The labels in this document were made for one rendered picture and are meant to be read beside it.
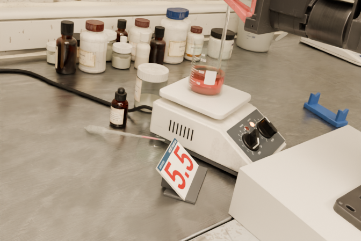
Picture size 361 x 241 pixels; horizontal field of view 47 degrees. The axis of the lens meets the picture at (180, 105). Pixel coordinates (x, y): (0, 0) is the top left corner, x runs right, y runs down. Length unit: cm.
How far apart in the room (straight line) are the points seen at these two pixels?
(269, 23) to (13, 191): 41
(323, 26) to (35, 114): 49
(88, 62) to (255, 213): 54
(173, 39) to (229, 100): 39
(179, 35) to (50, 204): 60
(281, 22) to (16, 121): 45
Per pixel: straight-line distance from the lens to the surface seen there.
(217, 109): 64
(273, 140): 71
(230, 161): 64
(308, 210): 52
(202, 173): 64
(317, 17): 56
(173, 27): 103
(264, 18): 58
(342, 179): 59
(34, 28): 101
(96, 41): 92
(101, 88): 88
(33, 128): 72
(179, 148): 63
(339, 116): 92
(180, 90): 69
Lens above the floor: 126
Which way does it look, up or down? 25 degrees down
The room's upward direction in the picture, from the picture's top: 9 degrees clockwise
